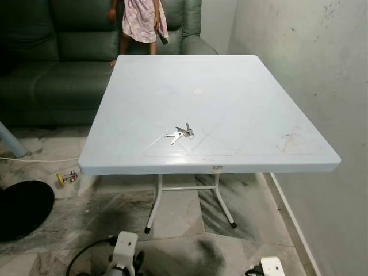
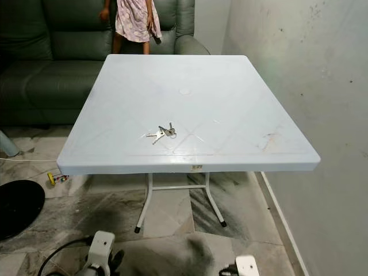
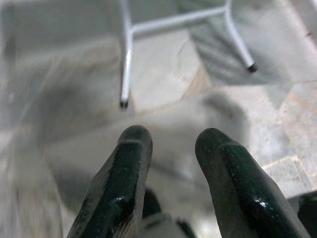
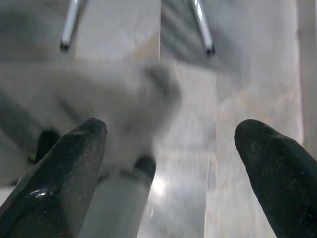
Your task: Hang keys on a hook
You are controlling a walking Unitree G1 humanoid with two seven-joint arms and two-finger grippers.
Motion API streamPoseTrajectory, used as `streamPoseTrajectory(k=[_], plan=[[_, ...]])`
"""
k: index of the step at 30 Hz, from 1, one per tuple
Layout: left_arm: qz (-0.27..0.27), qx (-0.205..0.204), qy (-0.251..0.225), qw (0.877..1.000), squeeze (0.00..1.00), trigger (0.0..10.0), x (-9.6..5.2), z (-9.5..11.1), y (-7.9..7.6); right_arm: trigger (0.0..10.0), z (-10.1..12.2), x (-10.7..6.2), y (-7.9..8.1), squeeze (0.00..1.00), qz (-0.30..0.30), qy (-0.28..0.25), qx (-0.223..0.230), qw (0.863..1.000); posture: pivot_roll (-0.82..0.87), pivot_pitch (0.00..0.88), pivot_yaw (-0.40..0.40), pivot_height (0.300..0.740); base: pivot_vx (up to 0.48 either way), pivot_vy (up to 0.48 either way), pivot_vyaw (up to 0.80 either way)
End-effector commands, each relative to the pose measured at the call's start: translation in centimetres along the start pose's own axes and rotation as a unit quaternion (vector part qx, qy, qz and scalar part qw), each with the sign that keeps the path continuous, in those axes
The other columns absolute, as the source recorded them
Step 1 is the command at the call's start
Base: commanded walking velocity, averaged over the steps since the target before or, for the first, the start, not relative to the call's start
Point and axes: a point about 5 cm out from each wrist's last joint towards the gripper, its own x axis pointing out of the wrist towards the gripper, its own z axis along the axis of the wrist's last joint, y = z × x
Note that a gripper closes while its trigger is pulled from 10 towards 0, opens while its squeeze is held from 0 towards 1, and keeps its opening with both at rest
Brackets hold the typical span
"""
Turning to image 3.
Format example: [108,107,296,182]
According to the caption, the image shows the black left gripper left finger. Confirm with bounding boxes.
[66,124,154,238]

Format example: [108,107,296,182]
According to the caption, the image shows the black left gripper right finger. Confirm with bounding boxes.
[195,127,310,238]

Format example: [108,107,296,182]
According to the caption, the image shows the white table with metal legs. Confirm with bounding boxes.
[119,0,258,109]

